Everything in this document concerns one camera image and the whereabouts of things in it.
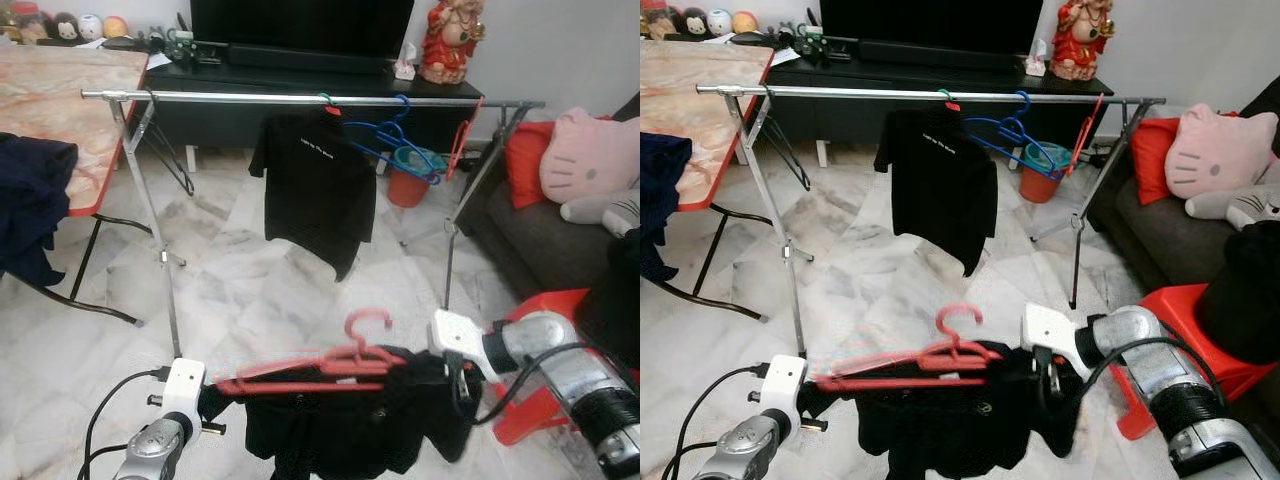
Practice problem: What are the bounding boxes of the black game controllers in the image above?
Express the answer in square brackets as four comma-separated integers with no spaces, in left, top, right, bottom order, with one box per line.
[150,28,226,69]
[780,25,856,63]

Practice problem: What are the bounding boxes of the black TV console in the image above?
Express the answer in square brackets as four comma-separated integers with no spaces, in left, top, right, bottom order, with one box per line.
[765,55,1114,166]
[135,60,486,166]

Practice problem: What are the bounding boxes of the black t-shirt with white print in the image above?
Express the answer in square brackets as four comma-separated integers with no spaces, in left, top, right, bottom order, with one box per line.
[873,107,1001,278]
[248,110,379,283]

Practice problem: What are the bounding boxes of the dark brown sofa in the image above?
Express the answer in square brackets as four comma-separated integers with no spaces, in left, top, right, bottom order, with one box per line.
[465,95,641,321]
[1090,75,1280,441]

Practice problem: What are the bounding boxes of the red plastic stool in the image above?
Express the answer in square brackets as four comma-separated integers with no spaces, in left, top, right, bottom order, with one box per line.
[1110,283,1276,441]
[490,288,641,446]

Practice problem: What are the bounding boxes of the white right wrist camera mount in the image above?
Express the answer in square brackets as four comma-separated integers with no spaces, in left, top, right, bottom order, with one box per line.
[428,310,501,358]
[1020,303,1093,353]

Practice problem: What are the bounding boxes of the red cushion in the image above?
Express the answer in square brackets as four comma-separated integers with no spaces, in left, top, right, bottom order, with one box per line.
[1130,117,1181,206]
[505,120,556,209]

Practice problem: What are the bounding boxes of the thin black wire hanger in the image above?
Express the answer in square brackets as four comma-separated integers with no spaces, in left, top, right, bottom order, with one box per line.
[760,90,813,191]
[145,95,196,196]

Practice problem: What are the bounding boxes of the silver metal clothes rack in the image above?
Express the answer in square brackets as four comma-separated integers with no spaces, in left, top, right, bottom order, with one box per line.
[80,88,546,359]
[695,83,1166,356]

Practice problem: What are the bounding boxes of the red bin with teal liner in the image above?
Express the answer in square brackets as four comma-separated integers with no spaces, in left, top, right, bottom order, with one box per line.
[1020,142,1076,204]
[387,147,449,209]

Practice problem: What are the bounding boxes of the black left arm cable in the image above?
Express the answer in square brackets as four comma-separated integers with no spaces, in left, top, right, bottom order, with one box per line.
[675,362,769,480]
[80,368,166,480]

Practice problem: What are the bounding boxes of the black clothes pile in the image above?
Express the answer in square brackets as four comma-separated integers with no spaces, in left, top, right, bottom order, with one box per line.
[577,228,641,366]
[1195,220,1280,366]

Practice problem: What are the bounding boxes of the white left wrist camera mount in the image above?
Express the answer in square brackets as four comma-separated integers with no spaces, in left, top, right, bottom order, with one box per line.
[160,358,206,421]
[760,355,808,419]

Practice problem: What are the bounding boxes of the red plastic hanger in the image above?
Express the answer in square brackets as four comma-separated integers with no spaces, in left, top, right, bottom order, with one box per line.
[812,302,1004,393]
[215,308,406,398]
[1062,92,1106,179]
[445,95,486,181]

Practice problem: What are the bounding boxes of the grey plush cat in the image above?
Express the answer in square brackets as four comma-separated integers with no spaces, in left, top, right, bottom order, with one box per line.
[560,185,641,238]
[1185,160,1280,233]

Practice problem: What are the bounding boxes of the pink cat face pillow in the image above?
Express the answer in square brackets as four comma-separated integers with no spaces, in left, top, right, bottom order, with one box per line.
[540,107,641,204]
[1165,103,1279,199]

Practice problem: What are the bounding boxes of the blue plastic hanger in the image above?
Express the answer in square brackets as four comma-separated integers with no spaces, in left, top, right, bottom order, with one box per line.
[342,95,446,186]
[962,90,1066,181]

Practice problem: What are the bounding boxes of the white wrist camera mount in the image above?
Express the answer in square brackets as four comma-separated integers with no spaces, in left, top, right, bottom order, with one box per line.
[428,310,501,358]
[1020,303,1093,353]
[160,358,206,421]
[760,355,808,419]

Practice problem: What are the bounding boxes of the red ceramic figurine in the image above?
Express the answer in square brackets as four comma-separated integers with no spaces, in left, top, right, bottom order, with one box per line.
[418,0,486,86]
[1050,0,1116,81]

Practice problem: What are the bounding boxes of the small black garment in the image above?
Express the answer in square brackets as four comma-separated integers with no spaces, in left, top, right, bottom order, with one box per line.
[200,345,481,480]
[800,340,1086,480]

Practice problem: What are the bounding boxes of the navy shirt with red collar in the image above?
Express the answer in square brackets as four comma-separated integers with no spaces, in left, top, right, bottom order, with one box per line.
[0,132,79,288]
[640,130,693,283]

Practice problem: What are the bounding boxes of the black television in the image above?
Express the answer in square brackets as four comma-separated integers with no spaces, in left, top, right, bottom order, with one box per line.
[190,0,416,53]
[820,0,1044,49]

